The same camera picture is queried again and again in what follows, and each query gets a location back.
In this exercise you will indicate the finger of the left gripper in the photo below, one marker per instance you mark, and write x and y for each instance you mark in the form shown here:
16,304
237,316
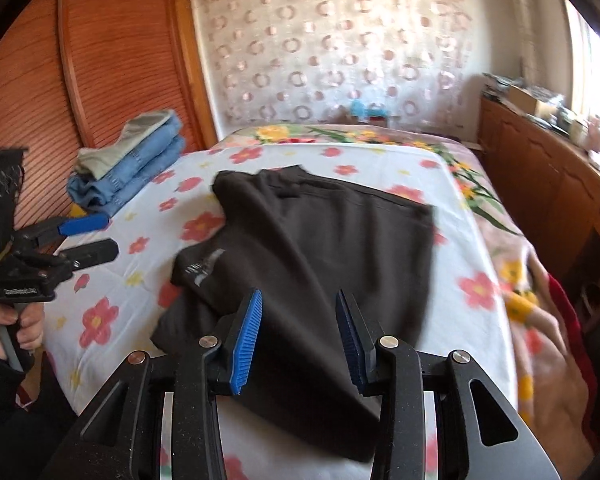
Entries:
47,232
83,256

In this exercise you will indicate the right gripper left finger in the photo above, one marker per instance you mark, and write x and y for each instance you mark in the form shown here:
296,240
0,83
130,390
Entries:
228,353

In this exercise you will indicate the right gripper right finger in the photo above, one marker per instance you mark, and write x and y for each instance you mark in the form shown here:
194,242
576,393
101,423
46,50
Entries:
369,352

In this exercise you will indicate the black pants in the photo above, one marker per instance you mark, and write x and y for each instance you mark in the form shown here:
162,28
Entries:
300,238

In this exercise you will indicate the black sleeve left forearm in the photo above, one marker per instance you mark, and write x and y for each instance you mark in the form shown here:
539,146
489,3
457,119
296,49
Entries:
29,437

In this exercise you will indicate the white floral bed sheet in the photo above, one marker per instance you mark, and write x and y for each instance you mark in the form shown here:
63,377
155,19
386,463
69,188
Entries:
103,314

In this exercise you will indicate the folded blue jeans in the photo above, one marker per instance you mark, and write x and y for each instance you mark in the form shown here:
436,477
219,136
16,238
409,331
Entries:
119,185

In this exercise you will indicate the folded olive grey garment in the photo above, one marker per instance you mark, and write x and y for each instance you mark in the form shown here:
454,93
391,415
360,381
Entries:
96,162

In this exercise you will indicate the pink floral blanket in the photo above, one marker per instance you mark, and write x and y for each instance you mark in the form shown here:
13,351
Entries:
555,379

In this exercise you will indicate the blue item on box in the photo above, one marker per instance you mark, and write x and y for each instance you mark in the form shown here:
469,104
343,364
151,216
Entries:
367,112

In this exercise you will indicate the wooden low cabinet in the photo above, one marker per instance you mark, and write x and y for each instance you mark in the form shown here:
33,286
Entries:
553,196

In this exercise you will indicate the cardboard box on cabinet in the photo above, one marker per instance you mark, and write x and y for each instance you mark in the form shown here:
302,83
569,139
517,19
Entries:
524,101

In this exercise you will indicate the sheer circle pattern curtain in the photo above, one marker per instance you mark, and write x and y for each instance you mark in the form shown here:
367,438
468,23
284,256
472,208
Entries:
305,61

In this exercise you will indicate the pink bottle on cabinet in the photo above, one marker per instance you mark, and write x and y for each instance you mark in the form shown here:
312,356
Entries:
593,136

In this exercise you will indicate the wooden framed window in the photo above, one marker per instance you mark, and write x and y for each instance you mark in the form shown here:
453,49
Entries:
585,48

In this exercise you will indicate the beige side window curtain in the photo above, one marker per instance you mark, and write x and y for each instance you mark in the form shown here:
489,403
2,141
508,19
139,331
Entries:
531,64

